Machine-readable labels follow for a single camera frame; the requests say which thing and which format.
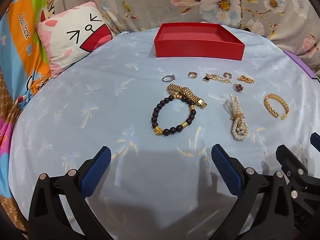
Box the brown patterned cloth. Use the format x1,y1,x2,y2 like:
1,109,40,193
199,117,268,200
0,80,27,230

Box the white pearl bracelet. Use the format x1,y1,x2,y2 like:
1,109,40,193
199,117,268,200
226,93,250,142

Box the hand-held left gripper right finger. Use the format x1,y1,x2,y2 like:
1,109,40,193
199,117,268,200
211,144,298,240

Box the white cat face pillow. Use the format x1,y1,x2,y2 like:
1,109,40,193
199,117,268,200
37,1,113,78

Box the gold link watch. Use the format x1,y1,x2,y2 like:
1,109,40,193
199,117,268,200
167,83,208,109

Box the colourful cartoon blanket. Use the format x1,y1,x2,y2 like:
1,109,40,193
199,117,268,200
0,0,57,200

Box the gold chain with red clover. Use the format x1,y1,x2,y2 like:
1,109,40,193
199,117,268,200
233,75,255,91

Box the light blue palm print sheet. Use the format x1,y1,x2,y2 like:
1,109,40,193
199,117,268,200
9,26,320,240

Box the purple mat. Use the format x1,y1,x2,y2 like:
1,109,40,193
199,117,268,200
284,50,320,80

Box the gold chain with black clover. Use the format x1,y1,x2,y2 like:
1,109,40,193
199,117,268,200
203,73,233,84

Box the gold braided cuff bangle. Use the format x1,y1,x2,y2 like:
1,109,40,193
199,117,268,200
263,93,290,120

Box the red cardboard box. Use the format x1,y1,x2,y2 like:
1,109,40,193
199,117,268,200
154,22,246,61

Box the grey floral cloth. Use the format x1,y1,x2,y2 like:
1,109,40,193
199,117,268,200
52,0,320,72

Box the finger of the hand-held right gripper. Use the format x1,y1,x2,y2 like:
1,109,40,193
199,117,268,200
275,144,309,181
310,133,320,153

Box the black beaded bracelet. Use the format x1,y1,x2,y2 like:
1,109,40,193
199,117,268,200
151,96,197,137

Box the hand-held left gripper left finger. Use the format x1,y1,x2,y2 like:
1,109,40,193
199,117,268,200
28,146,112,240

